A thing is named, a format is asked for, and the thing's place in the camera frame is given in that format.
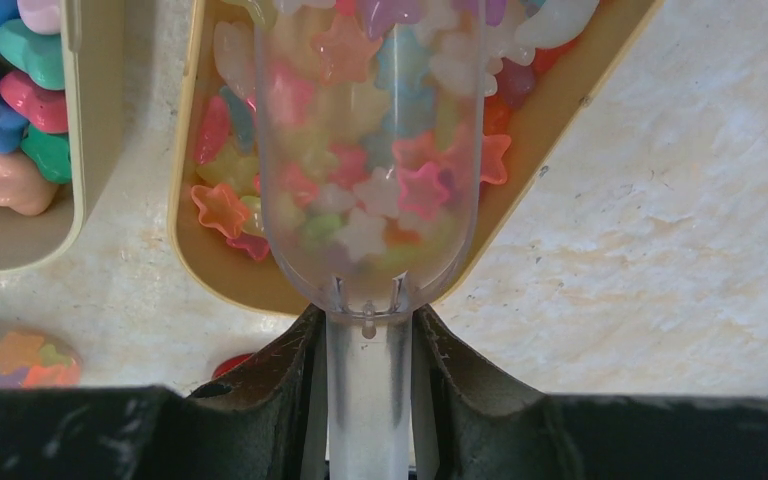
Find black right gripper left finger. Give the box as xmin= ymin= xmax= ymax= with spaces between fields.
xmin=0 ymin=306 xmax=326 ymax=479

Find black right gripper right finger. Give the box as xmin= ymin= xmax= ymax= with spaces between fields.
xmin=413 ymin=306 xmax=768 ymax=479

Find clear plastic scoop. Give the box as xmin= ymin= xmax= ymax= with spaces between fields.
xmin=255 ymin=1 xmax=505 ymax=479

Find beige tray translucent candies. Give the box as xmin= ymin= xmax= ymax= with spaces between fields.
xmin=169 ymin=1 xmax=658 ymax=315

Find beige tray opaque candies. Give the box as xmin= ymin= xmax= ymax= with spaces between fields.
xmin=0 ymin=1 xmax=125 ymax=273

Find red jar lid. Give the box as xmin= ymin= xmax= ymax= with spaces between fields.
xmin=211 ymin=353 xmax=252 ymax=380

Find clear plastic jar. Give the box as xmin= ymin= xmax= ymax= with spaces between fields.
xmin=0 ymin=326 xmax=83 ymax=389

